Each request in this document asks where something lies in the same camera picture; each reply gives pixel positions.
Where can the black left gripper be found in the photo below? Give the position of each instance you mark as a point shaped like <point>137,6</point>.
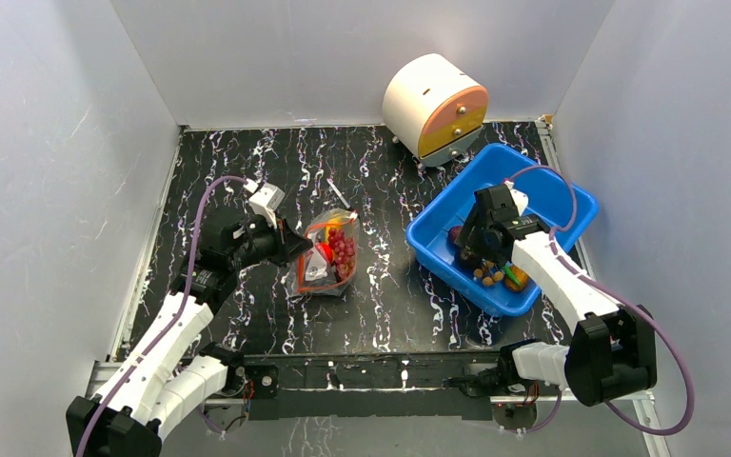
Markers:
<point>288,245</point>

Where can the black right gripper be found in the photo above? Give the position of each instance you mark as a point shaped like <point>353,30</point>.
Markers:
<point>475,238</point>

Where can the yellow banana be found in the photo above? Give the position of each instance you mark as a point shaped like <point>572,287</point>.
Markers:
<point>336,223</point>

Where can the clear zip top bag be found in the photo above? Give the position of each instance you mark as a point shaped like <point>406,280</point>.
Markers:
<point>329,266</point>

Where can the light purple grape bunch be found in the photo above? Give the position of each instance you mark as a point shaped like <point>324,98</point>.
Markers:
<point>344,252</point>

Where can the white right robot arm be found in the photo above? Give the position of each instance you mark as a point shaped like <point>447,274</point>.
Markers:
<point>612,351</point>

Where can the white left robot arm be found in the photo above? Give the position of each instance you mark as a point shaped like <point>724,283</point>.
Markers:
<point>155,389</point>

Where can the purple mangosteen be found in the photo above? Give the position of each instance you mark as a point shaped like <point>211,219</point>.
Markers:
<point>454,236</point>

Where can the orange brown fruit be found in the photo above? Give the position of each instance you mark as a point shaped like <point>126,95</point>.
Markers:
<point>522,287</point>

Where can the black white marker pen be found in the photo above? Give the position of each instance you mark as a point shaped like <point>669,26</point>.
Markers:
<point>347,206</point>

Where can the blue plastic bin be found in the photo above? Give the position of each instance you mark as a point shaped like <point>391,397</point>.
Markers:
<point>427,233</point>

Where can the white round drawer cabinet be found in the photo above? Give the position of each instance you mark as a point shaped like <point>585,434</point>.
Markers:
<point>434,109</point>

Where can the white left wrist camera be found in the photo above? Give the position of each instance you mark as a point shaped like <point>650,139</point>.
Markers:
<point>264,199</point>

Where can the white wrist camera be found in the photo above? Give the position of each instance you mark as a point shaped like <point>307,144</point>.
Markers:
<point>520,199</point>
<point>264,199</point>

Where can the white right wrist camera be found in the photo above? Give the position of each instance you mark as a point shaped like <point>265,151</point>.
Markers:
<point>520,199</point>

